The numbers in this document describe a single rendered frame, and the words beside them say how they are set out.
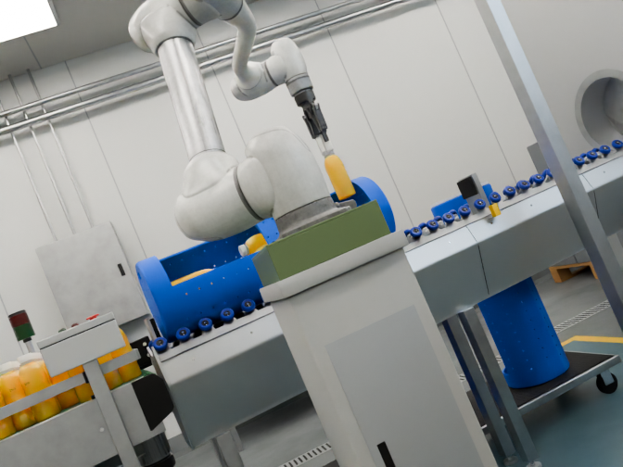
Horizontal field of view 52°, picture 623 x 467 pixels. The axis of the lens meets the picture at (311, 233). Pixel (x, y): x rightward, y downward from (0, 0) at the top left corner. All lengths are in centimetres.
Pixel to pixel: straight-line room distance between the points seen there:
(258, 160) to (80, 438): 91
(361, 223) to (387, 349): 29
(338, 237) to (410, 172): 455
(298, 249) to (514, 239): 126
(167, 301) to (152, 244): 348
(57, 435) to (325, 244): 93
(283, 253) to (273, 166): 23
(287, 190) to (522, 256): 127
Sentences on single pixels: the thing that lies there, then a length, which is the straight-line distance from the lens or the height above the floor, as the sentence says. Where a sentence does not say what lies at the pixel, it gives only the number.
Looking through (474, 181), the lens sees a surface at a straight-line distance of 256.
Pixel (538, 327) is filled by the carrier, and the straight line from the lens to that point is 290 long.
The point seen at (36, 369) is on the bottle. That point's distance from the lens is 194.
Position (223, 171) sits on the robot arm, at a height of 130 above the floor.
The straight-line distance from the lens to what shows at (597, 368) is 294.
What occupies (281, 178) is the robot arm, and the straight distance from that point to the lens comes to 151.
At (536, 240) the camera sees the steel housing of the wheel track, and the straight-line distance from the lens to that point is 259.
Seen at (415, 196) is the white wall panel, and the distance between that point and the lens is 594.
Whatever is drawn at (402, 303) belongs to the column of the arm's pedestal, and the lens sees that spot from 147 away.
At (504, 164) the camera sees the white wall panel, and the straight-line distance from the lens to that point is 639.
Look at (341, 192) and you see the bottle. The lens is 227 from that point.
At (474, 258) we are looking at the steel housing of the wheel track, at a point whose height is 79.
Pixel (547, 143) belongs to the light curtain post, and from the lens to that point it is 241.
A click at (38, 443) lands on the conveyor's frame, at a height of 85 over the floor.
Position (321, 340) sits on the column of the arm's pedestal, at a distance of 142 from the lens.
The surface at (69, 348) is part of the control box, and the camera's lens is 179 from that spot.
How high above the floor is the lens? 101
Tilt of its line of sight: 2 degrees up
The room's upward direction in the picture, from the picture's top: 23 degrees counter-clockwise
